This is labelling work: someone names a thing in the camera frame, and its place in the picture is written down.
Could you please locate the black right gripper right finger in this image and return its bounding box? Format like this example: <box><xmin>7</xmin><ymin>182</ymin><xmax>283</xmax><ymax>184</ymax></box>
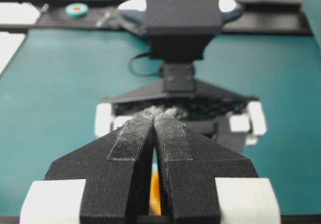
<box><xmin>154</xmin><ymin>112</ymin><xmax>281</xmax><ymax>223</ymax></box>

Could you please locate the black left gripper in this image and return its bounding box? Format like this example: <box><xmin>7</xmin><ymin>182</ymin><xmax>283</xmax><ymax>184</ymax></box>
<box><xmin>94</xmin><ymin>63</ymin><xmax>267</xmax><ymax>151</ymax></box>

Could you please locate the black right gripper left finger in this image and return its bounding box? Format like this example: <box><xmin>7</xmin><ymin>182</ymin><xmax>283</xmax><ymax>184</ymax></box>
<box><xmin>20</xmin><ymin>112</ymin><xmax>154</xmax><ymax>223</ymax></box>

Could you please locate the orange plastic cup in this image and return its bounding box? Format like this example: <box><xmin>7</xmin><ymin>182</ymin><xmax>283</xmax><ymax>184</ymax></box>
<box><xmin>149</xmin><ymin>171</ymin><xmax>161</xmax><ymax>215</ymax></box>

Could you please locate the teal tape roll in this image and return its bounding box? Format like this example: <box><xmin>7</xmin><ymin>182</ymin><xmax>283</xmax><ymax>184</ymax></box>
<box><xmin>65</xmin><ymin>3</ymin><xmax>89</xmax><ymax>18</ymax></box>

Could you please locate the black cable loop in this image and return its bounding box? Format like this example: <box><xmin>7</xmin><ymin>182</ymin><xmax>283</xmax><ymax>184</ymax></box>
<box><xmin>128</xmin><ymin>52</ymin><xmax>165</xmax><ymax>77</ymax></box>

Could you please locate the black aluminium frame rail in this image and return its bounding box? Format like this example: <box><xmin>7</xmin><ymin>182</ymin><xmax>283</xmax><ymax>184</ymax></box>
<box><xmin>1</xmin><ymin>0</ymin><xmax>312</xmax><ymax>35</ymax></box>

